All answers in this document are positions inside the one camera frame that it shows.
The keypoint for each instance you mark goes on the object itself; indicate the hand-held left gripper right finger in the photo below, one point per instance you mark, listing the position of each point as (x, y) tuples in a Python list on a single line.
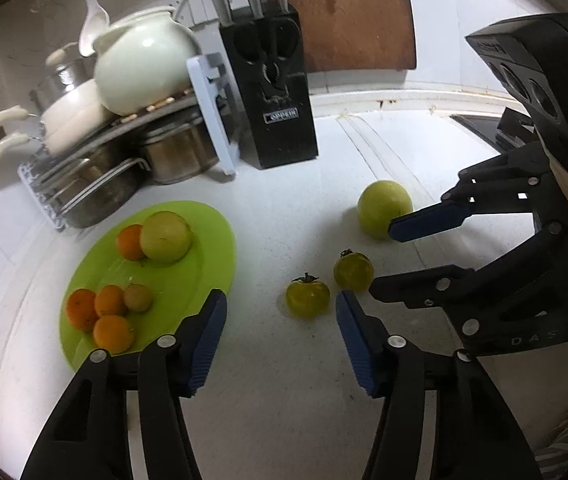
[(359, 345)]

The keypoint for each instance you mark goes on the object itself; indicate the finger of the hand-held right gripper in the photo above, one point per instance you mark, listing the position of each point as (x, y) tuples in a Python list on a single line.
[(424, 221), (414, 289)]

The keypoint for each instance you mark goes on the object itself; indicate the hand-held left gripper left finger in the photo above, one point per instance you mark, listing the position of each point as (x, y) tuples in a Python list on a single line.
[(208, 340)]

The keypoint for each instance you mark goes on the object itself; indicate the large pale green tomato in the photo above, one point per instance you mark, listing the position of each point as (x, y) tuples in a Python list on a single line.
[(379, 205), (166, 236)]

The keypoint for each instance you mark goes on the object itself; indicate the small green tomato with stem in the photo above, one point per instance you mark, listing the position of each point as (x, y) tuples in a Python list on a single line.
[(353, 271), (307, 299)]

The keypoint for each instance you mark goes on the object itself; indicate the green plate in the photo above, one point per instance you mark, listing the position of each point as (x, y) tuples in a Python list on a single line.
[(198, 260)]

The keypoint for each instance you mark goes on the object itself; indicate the small brown kiwi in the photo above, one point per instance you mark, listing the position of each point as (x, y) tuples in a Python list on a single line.
[(137, 297)]

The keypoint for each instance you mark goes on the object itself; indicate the mandarin orange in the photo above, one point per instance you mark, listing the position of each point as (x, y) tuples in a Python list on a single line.
[(112, 334), (128, 242), (82, 308), (110, 301)]

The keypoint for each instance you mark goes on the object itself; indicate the gas stove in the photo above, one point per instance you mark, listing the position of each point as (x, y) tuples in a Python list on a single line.
[(474, 127)]

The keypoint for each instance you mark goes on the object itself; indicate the black knife block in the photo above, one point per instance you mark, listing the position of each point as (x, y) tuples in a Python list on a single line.
[(284, 140)]

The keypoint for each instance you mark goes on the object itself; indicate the large steel pot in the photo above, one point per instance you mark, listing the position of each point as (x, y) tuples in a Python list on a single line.
[(93, 197)]

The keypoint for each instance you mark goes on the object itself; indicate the small steel pot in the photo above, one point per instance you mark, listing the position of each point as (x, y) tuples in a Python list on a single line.
[(178, 156)]

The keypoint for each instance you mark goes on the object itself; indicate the brown wooden cutting board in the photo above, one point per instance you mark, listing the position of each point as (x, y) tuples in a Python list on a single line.
[(354, 10)]

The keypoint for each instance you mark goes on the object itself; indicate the black kitchen scissors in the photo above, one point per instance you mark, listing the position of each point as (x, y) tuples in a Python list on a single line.
[(274, 55)]

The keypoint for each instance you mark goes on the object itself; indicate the white and metal pot rack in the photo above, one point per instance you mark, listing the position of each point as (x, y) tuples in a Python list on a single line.
[(208, 110)]

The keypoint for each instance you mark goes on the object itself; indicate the white ceramic pot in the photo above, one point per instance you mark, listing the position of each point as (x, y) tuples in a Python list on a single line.
[(138, 70)]

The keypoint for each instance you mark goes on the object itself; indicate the white ladle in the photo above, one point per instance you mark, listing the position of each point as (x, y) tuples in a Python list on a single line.
[(94, 22)]

